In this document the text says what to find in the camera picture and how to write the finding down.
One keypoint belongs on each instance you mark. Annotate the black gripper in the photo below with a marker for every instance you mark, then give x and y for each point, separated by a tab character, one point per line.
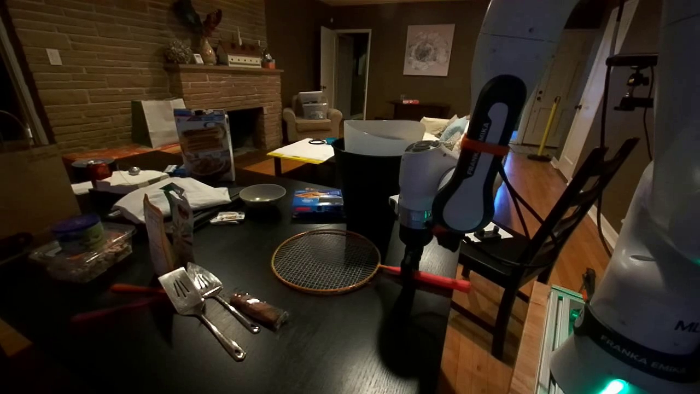
414	241

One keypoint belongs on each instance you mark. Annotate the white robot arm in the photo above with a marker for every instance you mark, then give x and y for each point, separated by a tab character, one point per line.
647	292

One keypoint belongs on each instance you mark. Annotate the white paper sheet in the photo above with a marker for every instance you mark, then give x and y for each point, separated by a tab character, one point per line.
491	235

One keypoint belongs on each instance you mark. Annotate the black bin with white liner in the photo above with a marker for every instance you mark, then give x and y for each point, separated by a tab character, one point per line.
371	190

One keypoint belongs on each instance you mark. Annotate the blue box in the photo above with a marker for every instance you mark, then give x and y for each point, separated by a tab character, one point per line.
317	198

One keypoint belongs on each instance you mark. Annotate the dark wooden chair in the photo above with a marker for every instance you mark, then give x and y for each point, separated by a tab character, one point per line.
531	248

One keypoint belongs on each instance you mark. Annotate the white sofa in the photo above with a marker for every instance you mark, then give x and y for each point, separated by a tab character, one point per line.
447	133

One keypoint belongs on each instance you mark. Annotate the yellow coffee table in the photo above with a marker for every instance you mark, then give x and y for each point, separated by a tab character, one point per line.
303	153

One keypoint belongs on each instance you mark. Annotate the grey bowl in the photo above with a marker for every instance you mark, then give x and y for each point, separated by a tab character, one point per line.
262	193

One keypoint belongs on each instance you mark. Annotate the beige armchair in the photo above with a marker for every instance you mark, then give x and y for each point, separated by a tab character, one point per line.
311	125

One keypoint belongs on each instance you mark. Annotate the small white crumpled tissue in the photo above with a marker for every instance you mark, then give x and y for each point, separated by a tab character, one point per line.
227	217

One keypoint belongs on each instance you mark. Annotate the metal serving fork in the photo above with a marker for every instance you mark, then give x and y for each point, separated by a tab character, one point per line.
205	279

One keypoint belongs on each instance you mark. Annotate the slotted metal spatula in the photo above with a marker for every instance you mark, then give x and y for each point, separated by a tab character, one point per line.
180	287

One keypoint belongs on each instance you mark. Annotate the large white folded cloth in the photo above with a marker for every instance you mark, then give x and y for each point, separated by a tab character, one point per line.
182	195

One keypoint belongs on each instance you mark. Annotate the cereal box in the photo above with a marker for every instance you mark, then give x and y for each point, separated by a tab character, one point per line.
205	146

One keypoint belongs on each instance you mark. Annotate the brick fireplace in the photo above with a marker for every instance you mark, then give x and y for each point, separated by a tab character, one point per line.
233	99

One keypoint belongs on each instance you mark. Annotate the brown cardboard piece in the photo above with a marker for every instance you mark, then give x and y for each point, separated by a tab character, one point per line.
156	237

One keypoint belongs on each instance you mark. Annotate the white leaning board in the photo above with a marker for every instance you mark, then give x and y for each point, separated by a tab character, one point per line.
161	121

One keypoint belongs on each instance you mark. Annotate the vase with dried flowers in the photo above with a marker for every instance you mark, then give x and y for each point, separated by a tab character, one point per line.
199	33

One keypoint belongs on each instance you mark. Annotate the clear plastic container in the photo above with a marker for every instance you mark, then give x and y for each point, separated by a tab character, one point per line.
84	260

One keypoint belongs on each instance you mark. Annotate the jar with blue lid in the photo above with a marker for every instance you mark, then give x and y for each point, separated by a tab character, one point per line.
79	232

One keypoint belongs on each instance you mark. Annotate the white metal mount frame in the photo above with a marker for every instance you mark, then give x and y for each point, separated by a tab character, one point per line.
557	336

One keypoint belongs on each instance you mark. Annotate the black camera on stand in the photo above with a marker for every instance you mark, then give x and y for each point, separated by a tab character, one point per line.
633	80

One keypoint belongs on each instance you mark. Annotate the white light switch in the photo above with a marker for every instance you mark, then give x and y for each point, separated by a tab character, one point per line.
52	58

